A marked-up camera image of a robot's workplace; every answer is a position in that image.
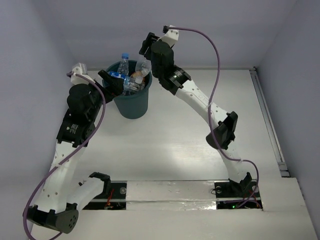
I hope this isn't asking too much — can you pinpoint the silver foil tape strip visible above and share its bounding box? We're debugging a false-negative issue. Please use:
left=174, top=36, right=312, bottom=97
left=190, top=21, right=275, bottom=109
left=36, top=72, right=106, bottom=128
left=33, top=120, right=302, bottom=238
left=125, top=180, right=217, bottom=211

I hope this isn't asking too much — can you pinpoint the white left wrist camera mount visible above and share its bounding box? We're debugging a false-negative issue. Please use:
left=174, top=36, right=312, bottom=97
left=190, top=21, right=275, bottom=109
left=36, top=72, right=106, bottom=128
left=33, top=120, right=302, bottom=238
left=66, top=62, right=89, bottom=85

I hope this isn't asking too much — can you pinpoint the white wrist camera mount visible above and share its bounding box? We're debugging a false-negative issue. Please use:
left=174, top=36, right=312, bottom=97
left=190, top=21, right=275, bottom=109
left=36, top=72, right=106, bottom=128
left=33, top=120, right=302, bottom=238
left=66, top=62, right=89, bottom=85
left=158, top=25, right=179, bottom=48

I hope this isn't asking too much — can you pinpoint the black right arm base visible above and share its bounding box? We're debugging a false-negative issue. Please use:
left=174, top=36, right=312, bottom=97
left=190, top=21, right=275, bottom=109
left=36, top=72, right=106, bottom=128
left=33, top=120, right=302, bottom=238
left=210, top=172, right=263, bottom=210

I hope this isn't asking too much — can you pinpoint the aluminium rail right edge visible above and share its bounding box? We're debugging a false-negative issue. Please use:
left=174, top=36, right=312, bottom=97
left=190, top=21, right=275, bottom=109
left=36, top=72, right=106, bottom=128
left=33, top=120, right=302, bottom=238
left=249, top=67, right=291, bottom=178

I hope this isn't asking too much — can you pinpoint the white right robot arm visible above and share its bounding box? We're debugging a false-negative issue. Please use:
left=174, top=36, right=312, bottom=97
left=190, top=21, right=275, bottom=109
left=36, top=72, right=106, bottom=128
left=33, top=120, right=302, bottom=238
left=139, top=29, right=252, bottom=198

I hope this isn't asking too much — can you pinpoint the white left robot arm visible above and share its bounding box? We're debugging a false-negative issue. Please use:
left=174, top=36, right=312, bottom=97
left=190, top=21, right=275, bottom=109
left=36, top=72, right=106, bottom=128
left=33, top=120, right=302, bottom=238
left=22, top=70, right=123, bottom=239

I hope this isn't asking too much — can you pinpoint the dark green plastic bin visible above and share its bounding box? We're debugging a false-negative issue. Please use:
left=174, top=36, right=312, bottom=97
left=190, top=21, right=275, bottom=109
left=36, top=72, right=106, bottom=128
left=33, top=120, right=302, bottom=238
left=105, top=60, right=153, bottom=119

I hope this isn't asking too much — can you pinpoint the clear bottle blue cap label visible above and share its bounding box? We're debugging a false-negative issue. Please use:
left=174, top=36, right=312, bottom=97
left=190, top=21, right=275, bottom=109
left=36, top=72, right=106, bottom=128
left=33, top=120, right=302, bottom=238
left=117, top=53, right=129, bottom=76

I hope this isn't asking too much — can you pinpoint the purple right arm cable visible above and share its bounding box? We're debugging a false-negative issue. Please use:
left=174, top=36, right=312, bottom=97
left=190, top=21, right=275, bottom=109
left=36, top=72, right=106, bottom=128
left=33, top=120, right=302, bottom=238
left=162, top=26, right=260, bottom=210

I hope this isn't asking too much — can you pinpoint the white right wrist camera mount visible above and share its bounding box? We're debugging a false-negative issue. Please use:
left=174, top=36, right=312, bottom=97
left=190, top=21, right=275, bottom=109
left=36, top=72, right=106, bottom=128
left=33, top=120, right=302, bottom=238
left=158, top=25, right=179, bottom=48

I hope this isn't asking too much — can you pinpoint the orange juice bottle white cap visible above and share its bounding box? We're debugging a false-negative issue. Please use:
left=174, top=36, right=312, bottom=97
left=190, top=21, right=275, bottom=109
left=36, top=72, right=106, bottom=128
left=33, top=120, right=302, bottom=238
left=131, top=71, right=144, bottom=78

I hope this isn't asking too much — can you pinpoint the clear bottle dark blue label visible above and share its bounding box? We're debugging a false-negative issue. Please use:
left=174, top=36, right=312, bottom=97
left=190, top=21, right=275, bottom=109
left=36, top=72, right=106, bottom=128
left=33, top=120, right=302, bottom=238
left=108, top=71, right=146, bottom=96

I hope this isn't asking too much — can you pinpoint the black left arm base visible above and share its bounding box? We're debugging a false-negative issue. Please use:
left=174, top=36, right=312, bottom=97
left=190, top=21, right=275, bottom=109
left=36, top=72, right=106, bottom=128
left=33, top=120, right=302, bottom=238
left=83, top=181, right=127, bottom=210

